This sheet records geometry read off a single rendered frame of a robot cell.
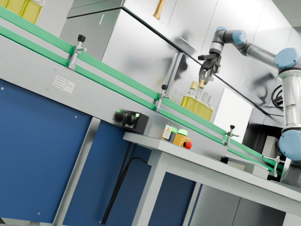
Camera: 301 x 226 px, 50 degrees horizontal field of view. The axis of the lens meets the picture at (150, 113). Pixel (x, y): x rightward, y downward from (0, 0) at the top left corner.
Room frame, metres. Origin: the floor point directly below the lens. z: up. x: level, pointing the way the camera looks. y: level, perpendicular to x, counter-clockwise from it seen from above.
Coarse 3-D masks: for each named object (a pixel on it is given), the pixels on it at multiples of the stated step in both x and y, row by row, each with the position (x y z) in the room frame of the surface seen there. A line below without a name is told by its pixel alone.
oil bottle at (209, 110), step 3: (210, 105) 1.86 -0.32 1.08; (207, 108) 1.85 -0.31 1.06; (210, 108) 1.86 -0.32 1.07; (207, 111) 1.85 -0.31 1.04; (210, 111) 1.87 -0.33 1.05; (207, 114) 1.86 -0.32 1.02; (210, 114) 1.87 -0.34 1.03; (204, 117) 1.85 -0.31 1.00; (207, 117) 1.86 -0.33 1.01; (210, 117) 1.88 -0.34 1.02; (207, 120) 1.87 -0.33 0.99
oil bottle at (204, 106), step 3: (204, 102) 1.82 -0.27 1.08; (204, 105) 1.82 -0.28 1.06; (207, 105) 1.84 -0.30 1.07; (201, 108) 1.81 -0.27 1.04; (204, 108) 1.83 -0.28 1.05; (201, 111) 1.81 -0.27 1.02; (204, 111) 1.83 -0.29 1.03; (198, 114) 1.81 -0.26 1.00; (201, 114) 1.82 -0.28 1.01; (204, 114) 1.84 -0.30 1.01
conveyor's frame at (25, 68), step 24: (0, 48) 0.97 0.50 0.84; (24, 48) 1.02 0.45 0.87; (0, 72) 0.99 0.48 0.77; (24, 72) 1.03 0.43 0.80; (48, 72) 1.08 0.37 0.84; (72, 72) 1.14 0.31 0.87; (48, 96) 1.10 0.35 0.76; (72, 96) 1.16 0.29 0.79; (96, 96) 1.22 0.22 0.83; (120, 96) 1.29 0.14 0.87; (120, 120) 1.32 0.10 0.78; (168, 120) 1.49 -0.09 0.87; (192, 144) 1.63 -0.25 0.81; (216, 144) 1.76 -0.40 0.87
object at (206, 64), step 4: (212, 52) 1.81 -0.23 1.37; (216, 52) 1.79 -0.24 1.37; (216, 56) 1.82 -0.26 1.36; (220, 56) 1.84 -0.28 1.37; (208, 60) 1.81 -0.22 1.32; (212, 60) 1.79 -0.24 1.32; (216, 60) 1.83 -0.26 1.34; (220, 60) 1.84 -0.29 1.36; (204, 64) 1.82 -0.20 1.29; (208, 64) 1.80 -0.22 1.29; (212, 64) 1.78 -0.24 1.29; (216, 64) 1.80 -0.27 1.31; (204, 68) 1.82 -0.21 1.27; (208, 68) 1.79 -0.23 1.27; (216, 68) 1.83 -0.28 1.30; (216, 72) 1.83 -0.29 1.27
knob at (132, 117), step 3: (126, 114) 1.28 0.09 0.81; (129, 114) 1.28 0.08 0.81; (126, 117) 1.28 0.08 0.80; (129, 117) 1.28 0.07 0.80; (132, 117) 1.28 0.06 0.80; (126, 120) 1.28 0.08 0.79; (129, 120) 1.28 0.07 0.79; (132, 120) 1.28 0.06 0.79; (126, 123) 1.28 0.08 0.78; (129, 123) 1.28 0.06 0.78; (132, 123) 1.28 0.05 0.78
